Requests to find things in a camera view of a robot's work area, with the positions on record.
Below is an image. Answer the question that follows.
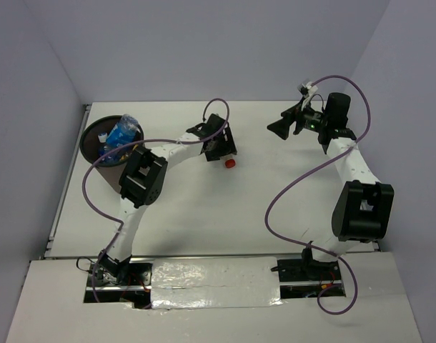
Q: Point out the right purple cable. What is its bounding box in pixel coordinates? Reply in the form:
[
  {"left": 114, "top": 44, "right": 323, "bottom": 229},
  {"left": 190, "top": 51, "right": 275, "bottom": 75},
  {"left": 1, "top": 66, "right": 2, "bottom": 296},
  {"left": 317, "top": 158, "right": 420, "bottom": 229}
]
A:
[{"left": 264, "top": 74, "right": 373, "bottom": 315}]

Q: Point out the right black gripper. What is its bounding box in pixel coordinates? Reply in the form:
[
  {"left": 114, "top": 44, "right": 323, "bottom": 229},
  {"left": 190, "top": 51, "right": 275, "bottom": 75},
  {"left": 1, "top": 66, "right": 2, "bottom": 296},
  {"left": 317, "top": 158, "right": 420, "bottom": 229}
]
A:
[{"left": 267, "top": 97, "right": 330, "bottom": 140}]

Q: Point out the blue label bottle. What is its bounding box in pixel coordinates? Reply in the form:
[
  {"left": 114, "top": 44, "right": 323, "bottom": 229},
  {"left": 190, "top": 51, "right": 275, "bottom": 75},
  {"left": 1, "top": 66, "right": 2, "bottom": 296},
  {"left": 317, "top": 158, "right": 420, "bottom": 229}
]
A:
[
  {"left": 106, "top": 114, "right": 142, "bottom": 148},
  {"left": 97, "top": 132, "right": 113, "bottom": 156}
]

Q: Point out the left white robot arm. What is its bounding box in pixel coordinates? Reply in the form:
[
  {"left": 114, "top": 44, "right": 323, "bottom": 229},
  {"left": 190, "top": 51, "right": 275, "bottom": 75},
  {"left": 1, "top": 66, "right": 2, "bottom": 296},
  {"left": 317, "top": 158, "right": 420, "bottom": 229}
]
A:
[{"left": 98, "top": 114, "right": 237, "bottom": 285}]

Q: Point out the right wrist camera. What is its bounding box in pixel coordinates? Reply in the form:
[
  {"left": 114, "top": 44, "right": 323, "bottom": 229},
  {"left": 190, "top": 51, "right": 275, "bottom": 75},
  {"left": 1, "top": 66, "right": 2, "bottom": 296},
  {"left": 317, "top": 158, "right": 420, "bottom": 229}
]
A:
[{"left": 297, "top": 80, "right": 318, "bottom": 105}]

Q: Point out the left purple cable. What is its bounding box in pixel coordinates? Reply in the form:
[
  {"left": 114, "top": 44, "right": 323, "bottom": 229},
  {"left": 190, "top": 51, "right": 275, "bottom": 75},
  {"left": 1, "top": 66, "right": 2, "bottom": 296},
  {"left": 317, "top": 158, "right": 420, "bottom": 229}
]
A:
[{"left": 81, "top": 99, "right": 230, "bottom": 304}]

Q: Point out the silver foil sheet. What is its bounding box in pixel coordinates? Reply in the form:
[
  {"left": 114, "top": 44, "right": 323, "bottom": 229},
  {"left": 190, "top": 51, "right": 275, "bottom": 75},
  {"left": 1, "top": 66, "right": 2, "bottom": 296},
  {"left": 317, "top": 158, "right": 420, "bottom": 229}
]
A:
[{"left": 150, "top": 257, "right": 282, "bottom": 309}]

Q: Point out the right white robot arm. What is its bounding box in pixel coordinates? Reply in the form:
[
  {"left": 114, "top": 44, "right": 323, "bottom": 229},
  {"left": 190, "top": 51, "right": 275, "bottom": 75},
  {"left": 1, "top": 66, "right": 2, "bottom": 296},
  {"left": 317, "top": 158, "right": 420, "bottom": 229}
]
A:
[{"left": 267, "top": 92, "right": 395, "bottom": 279}]

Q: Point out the purple cable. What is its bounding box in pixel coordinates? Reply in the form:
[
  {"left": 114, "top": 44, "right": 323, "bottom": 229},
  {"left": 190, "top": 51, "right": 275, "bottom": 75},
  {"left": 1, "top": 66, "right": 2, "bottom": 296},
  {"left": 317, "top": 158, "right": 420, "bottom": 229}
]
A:
[
  {"left": 81, "top": 99, "right": 230, "bottom": 304},
  {"left": 264, "top": 74, "right": 373, "bottom": 315}
]

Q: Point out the red cap plastic bottle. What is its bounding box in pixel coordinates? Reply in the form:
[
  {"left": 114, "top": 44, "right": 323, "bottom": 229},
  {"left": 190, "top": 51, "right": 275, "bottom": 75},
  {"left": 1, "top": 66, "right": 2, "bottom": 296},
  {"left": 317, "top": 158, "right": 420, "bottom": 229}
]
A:
[{"left": 221, "top": 154, "right": 236, "bottom": 169}]

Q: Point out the dark brown round bin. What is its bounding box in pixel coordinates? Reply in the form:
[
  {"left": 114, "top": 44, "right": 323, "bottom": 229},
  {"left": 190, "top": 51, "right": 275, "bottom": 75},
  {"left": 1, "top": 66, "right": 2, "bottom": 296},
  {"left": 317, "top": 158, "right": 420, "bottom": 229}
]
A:
[{"left": 79, "top": 115, "right": 144, "bottom": 193}]

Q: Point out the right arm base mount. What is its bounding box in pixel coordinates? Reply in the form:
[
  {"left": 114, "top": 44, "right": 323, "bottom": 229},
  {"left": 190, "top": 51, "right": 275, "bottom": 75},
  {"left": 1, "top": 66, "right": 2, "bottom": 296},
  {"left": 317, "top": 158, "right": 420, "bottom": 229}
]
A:
[{"left": 271, "top": 258, "right": 345, "bottom": 299}]

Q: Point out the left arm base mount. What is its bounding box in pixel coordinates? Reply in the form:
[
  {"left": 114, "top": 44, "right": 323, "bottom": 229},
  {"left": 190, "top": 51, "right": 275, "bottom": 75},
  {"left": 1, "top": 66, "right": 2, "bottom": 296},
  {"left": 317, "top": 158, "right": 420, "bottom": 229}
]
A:
[{"left": 83, "top": 261, "right": 153, "bottom": 309}]

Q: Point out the yellow cap orange bottle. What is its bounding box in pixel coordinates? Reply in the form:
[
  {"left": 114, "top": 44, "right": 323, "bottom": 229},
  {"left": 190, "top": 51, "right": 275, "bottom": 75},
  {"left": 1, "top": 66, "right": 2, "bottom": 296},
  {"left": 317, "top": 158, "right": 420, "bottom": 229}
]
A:
[{"left": 112, "top": 151, "right": 131, "bottom": 163}]

